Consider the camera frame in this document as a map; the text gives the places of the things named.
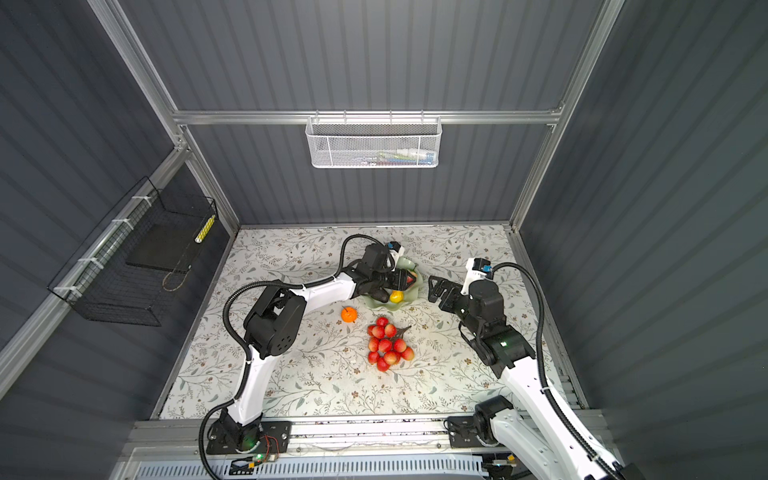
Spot green scalloped fruit bowl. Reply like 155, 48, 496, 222
361, 257, 424, 311

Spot yellow fake banana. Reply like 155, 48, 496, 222
389, 290, 404, 304

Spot small orange tangerine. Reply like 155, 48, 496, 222
340, 306, 358, 323

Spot red fake grape bunch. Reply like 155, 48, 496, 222
367, 316, 415, 372

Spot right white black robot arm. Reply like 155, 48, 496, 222
428, 276, 644, 479

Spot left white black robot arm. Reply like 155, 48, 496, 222
214, 234, 417, 450

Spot items in white basket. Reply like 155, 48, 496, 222
352, 148, 438, 168

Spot yellow tube in basket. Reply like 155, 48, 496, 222
194, 214, 216, 244

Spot black pad in basket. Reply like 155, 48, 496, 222
125, 224, 202, 273

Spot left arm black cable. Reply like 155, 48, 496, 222
197, 233, 385, 480

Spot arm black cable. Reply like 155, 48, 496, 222
491, 261, 619, 480
197, 233, 385, 480

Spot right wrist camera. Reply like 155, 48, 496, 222
461, 257, 492, 296

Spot white wire mesh basket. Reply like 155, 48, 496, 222
305, 118, 443, 169

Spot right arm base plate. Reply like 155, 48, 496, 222
442, 415, 505, 449

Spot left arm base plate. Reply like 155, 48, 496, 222
204, 420, 293, 456

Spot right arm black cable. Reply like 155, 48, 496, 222
491, 261, 619, 480

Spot black wire basket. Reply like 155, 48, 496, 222
48, 180, 218, 327

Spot aluminium front rail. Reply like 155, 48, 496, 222
119, 413, 519, 462

